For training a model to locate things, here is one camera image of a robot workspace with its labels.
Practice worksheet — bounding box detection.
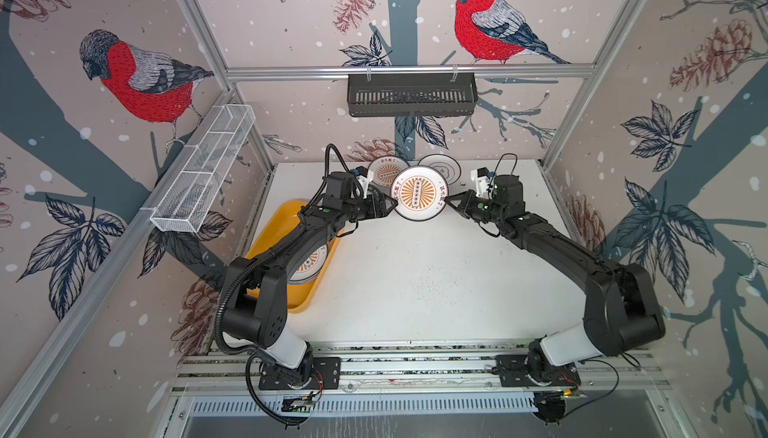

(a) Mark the orange sunburst plate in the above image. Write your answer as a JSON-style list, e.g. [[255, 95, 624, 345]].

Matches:
[[390, 166, 449, 222], [288, 245, 328, 286], [368, 156, 410, 189]]

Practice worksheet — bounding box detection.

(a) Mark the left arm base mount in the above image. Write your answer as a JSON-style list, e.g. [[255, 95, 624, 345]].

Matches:
[[258, 357, 341, 391]]

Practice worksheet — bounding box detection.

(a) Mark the white mesh wire shelf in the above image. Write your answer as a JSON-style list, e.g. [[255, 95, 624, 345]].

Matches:
[[150, 104, 255, 233]]

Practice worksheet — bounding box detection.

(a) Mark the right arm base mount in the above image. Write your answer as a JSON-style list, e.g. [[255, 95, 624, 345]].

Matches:
[[492, 354, 581, 389]]

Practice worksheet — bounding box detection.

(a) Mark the white black motif plate back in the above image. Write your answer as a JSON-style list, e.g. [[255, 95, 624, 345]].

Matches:
[[418, 154, 462, 185]]

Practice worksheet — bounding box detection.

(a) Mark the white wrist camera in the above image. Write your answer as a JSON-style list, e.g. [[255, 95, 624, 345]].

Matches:
[[352, 166, 371, 199], [470, 167, 495, 199]]

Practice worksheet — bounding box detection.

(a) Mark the yellow plastic bin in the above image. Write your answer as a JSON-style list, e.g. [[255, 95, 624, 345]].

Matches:
[[246, 200, 338, 314]]

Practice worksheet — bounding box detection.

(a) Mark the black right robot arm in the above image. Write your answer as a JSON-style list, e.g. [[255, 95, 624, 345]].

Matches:
[[446, 175, 666, 372]]

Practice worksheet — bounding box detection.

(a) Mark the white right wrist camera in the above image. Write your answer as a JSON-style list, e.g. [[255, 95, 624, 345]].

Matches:
[[470, 167, 495, 199]]

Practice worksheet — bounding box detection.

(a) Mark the aluminium rail bed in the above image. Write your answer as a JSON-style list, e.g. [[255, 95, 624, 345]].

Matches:
[[170, 341, 672, 396]]

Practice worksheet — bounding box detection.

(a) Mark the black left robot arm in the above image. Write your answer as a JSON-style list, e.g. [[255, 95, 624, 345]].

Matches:
[[213, 171, 397, 370]]

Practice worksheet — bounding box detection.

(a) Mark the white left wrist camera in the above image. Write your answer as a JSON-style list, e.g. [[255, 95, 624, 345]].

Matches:
[[352, 166, 371, 199]]

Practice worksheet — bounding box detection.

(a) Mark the aluminium frame crossbar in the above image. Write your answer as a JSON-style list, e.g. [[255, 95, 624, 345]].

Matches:
[[226, 64, 597, 83]]

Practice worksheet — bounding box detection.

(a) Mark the black hanging wire basket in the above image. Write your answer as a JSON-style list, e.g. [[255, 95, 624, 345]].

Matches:
[[347, 73, 478, 118]]

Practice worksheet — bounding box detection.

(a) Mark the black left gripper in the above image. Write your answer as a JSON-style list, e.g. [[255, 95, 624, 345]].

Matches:
[[341, 193, 398, 222]]

